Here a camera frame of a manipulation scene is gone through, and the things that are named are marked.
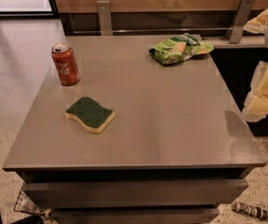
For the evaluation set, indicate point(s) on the grey drawer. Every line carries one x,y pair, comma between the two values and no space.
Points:
135,193
137,216

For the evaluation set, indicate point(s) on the wire basket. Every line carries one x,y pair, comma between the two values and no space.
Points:
25,205

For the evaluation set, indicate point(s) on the grey lower drawer front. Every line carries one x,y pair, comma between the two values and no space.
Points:
137,216

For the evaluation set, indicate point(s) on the left metal bracket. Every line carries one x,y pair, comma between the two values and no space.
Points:
104,14

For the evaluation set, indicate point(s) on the green rice chip bag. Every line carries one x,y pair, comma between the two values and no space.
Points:
178,49

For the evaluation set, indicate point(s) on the red cola can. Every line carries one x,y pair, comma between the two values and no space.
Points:
63,57

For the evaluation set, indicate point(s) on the green and yellow sponge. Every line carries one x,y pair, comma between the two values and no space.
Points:
90,115

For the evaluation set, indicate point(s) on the grey upper drawer front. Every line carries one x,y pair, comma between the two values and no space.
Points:
135,193

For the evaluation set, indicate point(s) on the grey drawer cabinet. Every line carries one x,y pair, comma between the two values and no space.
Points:
172,123

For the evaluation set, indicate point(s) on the black white patterned tube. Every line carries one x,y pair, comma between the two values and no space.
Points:
251,211

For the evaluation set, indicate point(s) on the metal bracket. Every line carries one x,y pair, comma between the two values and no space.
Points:
235,32
104,14

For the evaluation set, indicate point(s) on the right metal bracket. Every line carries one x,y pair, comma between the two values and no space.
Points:
235,32

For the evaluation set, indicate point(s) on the horizontal metal rail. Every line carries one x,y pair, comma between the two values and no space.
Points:
210,31

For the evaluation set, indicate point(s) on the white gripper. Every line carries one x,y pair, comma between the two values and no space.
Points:
256,107

